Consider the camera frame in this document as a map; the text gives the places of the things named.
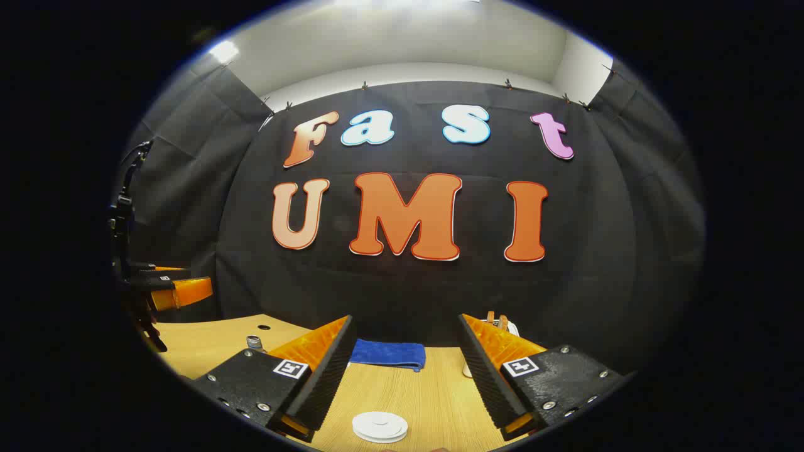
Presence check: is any blue folded towel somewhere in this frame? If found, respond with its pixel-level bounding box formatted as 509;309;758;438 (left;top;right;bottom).
349;338;426;372

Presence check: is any black backdrop cloth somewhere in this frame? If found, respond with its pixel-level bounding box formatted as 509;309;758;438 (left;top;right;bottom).
116;60;707;377

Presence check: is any cream white toaster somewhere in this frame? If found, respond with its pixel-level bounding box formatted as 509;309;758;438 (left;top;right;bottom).
463;316;521;379

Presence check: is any white saucer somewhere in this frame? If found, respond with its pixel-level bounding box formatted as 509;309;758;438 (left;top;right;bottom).
352;414;409;444

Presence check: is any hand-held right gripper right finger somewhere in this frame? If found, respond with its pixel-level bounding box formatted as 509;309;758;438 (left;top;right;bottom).
457;313;631;442

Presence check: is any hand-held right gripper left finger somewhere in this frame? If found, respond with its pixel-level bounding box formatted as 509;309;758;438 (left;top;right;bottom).
192;315;356;444

